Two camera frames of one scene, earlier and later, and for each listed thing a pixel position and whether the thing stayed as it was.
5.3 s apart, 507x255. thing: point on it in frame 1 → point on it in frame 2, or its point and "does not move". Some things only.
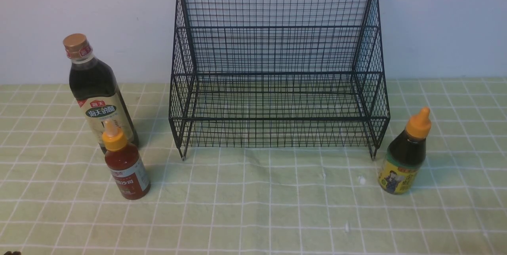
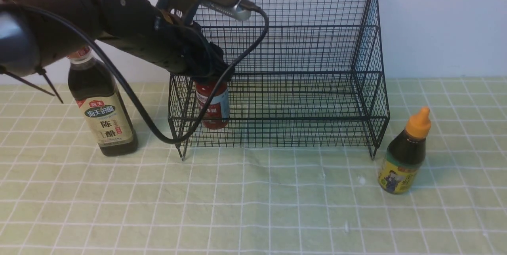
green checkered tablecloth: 254,200 does not move
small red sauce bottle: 126,164 → 217,116
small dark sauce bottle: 405,155 does not move
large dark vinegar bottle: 95,84 does not move
